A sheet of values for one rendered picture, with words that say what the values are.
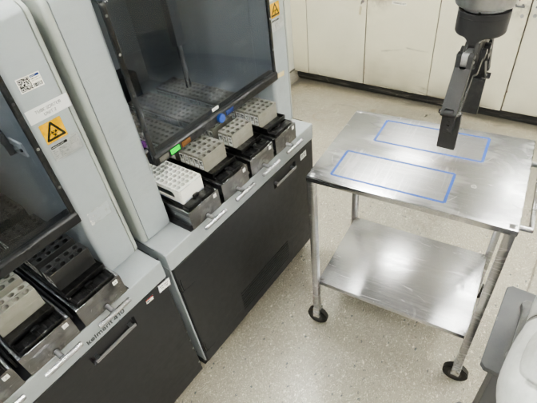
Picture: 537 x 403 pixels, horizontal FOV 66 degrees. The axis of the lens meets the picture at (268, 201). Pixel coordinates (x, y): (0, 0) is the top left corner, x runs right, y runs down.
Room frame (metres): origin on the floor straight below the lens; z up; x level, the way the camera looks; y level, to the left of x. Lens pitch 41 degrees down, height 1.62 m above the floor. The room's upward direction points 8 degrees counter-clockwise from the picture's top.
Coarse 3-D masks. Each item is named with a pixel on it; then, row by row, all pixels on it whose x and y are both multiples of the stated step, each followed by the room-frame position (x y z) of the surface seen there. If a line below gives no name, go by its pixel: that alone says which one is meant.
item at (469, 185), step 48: (336, 144) 1.18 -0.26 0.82; (384, 144) 1.14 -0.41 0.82; (432, 144) 1.11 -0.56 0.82; (480, 144) 1.07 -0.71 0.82; (528, 144) 1.04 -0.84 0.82; (384, 192) 0.90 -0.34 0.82; (432, 192) 0.87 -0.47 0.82; (480, 192) 0.85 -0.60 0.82; (384, 240) 1.20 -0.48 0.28; (432, 240) 1.16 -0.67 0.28; (336, 288) 0.99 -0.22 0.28; (384, 288) 0.95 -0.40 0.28; (432, 288) 0.93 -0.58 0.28; (480, 288) 1.03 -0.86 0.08
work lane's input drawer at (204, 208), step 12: (204, 192) 1.02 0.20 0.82; (216, 192) 1.03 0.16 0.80; (168, 204) 1.00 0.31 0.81; (180, 204) 0.98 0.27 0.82; (192, 204) 0.97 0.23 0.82; (204, 204) 0.99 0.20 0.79; (216, 204) 1.03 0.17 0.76; (180, 216) 0.97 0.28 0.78; (192, 216) 0.95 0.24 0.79; (204, 216) 0.98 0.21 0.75; (216, 216) 0.97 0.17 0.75
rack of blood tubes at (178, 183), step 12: (156, 168) 1.12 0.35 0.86; (168, 168) 1.11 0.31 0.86; (180, 168) 1.11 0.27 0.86; (156, 180) 1.06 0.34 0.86; (168, 180) 1.05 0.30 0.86; (180, 180) 1.04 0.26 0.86; (192, 180) 1.03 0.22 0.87; (168, 192) 1.06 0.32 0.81; (180, 192) 0.98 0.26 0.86; (192, 192) 1.01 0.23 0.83
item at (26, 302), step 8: (32, 288) 0.66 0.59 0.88; (16, 296) 0.65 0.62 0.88; (24, 296) 0.64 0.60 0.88; (32, 296) 0.65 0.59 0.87; (40, 296) 0.66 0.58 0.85; (8, 304) 0.62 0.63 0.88; (16, 304) 0.62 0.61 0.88; (24, 304) 0.63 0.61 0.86; (32, 304) 0.64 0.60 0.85; (40, 304) 0.65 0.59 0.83; (0, 312) 0.60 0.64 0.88; (8, 312) 0.61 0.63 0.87; (16, 312) 0.62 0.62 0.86; (24, 312) 0.63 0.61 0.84; (32, 312) 0.64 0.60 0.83; (0, 320) 0.59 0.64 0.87; (8, 320) 0.60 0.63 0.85; (16, 320) 0.61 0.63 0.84; (24, 320) 0.62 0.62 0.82; (0, 328) 0.58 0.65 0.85; (8, 328) 0.59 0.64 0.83
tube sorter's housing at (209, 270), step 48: (48, 0) 0.92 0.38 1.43; (48, 48) 0.94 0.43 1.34; (96, 48) 0.97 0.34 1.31; (96, 96) 0.93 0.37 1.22; (288, 96) 1.52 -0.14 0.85; (96, 144) 0.92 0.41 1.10; (144, 192) 0.95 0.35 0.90; (240, 192) 1.11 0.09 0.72; (288, 192) 1.33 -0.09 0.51; (144, 240) 0.91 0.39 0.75; (192, 240) 0.93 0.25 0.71; (240, 240) 1.08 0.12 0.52; (288, 240) 1.30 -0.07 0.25; (192, 288) 0.88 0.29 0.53; (240, 288) 1.04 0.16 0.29; (192, 336) 0.87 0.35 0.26
